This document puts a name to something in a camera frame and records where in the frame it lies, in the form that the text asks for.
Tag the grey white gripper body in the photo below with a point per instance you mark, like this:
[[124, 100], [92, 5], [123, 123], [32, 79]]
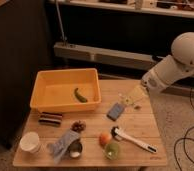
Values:
[[152, 82]]

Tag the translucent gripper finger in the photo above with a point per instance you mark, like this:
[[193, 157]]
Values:
[[125, 100], [137, 94]]

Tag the white handled black brush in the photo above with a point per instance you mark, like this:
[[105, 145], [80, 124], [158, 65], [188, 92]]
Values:
[[119, 135]]

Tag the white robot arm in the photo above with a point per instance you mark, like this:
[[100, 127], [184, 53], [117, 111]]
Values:
[[178, 65]]

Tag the yellow plastic tray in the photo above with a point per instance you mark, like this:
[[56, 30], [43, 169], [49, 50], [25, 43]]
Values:
[[53, 90]]

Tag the small metal spoon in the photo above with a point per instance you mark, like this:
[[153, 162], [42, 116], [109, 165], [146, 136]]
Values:
[[133, 105]]

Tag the blue sponge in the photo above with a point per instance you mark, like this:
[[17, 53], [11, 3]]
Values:
[[116, 110]]

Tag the brown pine cone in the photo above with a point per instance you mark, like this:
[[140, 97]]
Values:
[[78, 126]]

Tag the striped dark eraser block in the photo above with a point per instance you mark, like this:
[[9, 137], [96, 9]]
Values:
[[50, 119]]

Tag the blue grey cloth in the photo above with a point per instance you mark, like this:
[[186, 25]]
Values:
[[58, 149]]

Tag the white paper cup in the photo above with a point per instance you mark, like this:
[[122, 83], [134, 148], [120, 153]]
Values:
[[30, 142]]

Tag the metal vertical pole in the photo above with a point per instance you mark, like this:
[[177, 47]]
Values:
[[63, 38]]

